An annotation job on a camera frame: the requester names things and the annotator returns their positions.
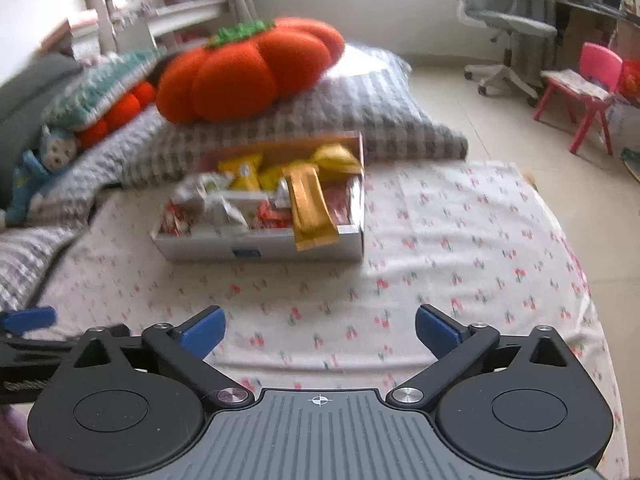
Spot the dark grey sofa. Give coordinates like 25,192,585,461
0,53,82,209

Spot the red hawthorn snack packet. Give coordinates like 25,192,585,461
158,200,191,236

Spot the small yellow snack packet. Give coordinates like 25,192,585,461
257,160,305,192

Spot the wooden desk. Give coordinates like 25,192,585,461
556,0,639,60

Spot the pink kids chair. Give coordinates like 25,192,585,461
533,42,624,155

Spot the white plastic bag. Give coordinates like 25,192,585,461
606,102,640,158

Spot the pink cardboard box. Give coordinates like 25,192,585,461
151,132,364,261

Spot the orange plush ball cushion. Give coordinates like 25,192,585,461
75,81,156,152

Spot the green snowflake cushion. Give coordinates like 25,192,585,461
42,49,166,131

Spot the red gift bag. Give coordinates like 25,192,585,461
620,60,640,101

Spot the large yellow snack packet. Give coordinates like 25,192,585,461
310,143,362,174

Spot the yellow cola candy packet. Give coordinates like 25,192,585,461
218,154,262,191

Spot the grey office chair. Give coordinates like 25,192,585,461
457,0,556,106

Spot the cherry print bed sheet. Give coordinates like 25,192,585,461
29,159,629,480

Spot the pink rice cracker bar packet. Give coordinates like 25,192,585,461
323,177,362,226

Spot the white nut snack packet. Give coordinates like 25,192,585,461
169,172,248,233

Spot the orange and silver snack packet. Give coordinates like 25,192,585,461
271,178,291,209

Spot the grey checkered quilt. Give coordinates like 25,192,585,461
1,44,469,311

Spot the golden brown snack bar packet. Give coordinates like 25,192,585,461
283,164,340,252

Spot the orange pumpkin plush pillow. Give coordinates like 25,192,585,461
155,18,345,125

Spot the blue monkey plush toy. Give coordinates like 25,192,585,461
6,126,78,226

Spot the small red snack packet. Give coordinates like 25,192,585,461
253,200,293,230

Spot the white bookshelf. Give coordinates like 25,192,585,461
38,0,230,58

